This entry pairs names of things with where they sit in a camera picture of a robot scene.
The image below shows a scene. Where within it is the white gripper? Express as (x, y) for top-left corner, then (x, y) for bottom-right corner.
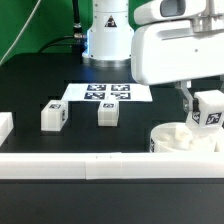
(131, 20), (224, 112)

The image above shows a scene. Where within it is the white round stool seat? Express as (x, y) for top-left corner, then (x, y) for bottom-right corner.
(149, 122), (224, 153)

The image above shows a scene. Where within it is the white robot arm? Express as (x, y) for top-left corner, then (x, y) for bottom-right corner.
(82, 0), (224, 111)

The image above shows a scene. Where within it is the white front fence bar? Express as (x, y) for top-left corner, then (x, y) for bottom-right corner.
(0, 152), (224, 180)

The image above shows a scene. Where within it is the white AprilTag marker sheet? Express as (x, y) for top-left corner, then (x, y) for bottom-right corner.
(62, 83), (152, 102)

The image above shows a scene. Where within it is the white left fence block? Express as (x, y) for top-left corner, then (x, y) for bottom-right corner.
(0, 112), (14, 147)

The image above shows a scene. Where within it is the black cable vertical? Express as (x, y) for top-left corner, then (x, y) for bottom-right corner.
(72, 0), (82, 29)

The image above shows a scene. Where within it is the black cable horizontal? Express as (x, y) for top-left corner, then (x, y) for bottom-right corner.
(37, 33), (88, 54)

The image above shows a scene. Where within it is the grey thin cable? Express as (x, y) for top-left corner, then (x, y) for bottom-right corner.
(0, 0), (43, 66)

